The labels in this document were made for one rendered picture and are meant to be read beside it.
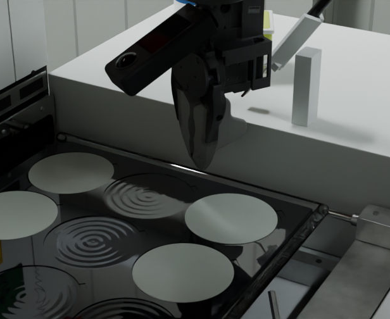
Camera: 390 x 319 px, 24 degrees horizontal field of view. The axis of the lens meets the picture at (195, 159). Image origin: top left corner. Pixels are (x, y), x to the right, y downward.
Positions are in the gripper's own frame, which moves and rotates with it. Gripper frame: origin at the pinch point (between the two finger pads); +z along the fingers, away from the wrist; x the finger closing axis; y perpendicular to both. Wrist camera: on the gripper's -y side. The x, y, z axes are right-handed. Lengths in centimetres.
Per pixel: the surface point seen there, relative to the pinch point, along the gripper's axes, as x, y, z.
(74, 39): 219, 77, 74
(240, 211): -5.7, 2.3, 4.3
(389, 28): 119, 137, 48
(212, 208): -3.7, 0.0, 4.3
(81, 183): 8.8, -10.0, 4.4
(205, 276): -14.1, -7.2, 4.4
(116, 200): 3.5, -8.2, 4.5
